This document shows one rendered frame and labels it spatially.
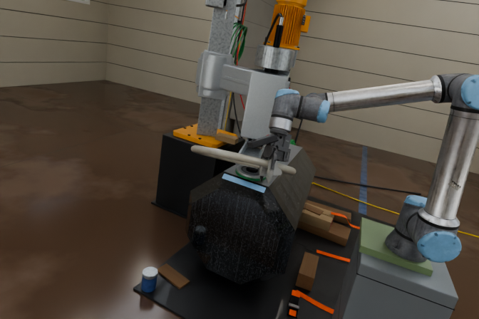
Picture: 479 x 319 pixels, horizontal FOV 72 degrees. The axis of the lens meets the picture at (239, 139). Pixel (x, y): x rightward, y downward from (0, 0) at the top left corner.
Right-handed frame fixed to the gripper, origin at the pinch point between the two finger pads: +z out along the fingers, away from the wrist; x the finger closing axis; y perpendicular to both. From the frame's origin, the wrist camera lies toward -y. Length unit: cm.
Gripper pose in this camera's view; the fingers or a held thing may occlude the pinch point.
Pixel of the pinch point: (264, 178)
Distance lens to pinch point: 130.0
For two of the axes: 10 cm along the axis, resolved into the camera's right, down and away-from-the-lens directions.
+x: -4.0, 0.0, 9.2
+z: -2.2, 9.7, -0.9
